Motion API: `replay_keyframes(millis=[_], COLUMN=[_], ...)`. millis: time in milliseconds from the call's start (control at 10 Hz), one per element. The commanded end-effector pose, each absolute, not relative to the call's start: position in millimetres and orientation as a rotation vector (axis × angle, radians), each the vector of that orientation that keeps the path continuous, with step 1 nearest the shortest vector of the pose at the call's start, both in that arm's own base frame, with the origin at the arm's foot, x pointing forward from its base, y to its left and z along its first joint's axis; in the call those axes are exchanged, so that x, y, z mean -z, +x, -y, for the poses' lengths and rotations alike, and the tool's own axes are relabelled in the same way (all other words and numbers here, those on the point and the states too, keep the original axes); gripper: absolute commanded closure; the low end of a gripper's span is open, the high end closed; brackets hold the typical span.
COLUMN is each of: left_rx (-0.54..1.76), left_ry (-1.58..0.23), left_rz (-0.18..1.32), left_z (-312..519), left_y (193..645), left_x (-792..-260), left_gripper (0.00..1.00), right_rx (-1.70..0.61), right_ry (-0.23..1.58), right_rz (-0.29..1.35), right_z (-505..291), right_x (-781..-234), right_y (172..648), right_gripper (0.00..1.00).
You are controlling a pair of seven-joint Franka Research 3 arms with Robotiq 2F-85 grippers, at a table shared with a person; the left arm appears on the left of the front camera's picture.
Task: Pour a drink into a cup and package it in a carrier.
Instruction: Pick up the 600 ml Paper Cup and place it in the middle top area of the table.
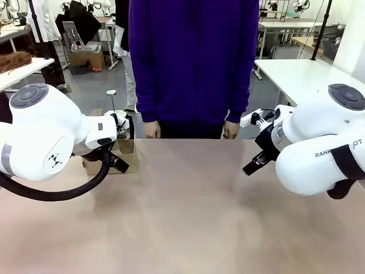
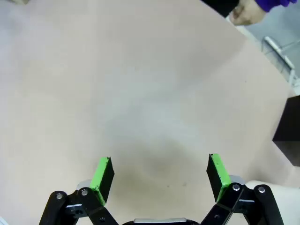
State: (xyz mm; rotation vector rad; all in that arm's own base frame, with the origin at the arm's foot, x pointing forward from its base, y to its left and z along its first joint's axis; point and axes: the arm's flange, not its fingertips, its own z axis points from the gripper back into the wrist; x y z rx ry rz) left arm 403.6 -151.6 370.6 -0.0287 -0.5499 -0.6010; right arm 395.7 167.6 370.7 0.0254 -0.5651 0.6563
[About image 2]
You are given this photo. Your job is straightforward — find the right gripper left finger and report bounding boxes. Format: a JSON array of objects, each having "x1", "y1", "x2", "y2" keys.
[{"x1": 38, "y1": 156, "x2": 122, "y2": 225}]

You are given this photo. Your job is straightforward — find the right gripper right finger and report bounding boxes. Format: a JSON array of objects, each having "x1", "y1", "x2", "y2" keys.
[{"x1": 199, "y1": 153, "x2": 285, "y2": 225}]

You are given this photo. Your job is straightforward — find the purple sleeved forearm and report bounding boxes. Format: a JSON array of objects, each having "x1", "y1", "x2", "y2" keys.
[{"x1": 255, "y1": 0, "x2": 298, "y2": 12}]

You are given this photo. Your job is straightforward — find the person's bare hand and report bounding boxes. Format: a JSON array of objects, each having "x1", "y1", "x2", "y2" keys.
[{"x1": 228, "y1": 0, "x2": 268, "y2": 26}]

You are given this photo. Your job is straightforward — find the black square box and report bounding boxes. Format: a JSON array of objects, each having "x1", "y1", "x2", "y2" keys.
[{"x1": 272, "y1": 95, "x2": 300, "y2": 167}]

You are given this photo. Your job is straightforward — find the white side table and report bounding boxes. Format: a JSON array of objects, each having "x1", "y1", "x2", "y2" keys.
[{"x1": 261, "y1": 36, "x2": 300, "y2": 87}]

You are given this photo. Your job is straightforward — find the person in purple shirt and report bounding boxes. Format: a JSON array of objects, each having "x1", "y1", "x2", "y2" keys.
[{"x1": 201, "y1": 0, "x2": 240, "y2": 17}]

